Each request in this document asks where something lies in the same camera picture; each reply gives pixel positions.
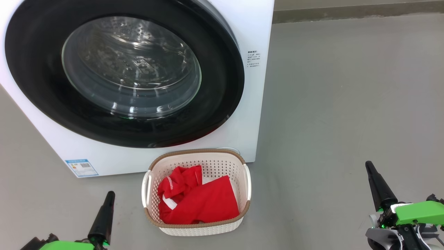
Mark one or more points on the white front-load washing machine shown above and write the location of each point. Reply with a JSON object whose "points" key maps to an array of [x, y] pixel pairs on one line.
{"points": [[255, 31]]}

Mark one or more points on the cream laundry basket brown rim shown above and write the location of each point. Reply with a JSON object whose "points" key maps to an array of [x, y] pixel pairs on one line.
{"points": [[222, 163]]}

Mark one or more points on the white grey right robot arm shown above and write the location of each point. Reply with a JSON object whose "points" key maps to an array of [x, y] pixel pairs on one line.
{"points": [[385, 239]]}

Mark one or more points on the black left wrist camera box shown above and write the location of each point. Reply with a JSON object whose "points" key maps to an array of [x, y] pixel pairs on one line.
{"points": [[38, 243]]}

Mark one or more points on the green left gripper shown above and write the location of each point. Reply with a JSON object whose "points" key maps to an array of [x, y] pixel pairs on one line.
{"points": [[69, 246]]}

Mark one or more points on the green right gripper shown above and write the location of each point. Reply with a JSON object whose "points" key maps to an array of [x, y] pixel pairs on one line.
{"points": [[416, 213]]}

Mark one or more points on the blue energy label sticker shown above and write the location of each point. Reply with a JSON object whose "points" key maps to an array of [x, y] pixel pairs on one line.
{"points": [[82, 168]]}

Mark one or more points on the dark wall skirting strip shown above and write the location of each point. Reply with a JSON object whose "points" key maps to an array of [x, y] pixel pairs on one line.
{"points": [[347, 12]]}

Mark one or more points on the black round glass washer door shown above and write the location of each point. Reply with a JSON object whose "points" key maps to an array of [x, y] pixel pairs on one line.
{"points": [[38, 83]]}

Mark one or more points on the red shirt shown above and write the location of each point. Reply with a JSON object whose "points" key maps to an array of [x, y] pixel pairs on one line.
{"points": [[208, 201]]}

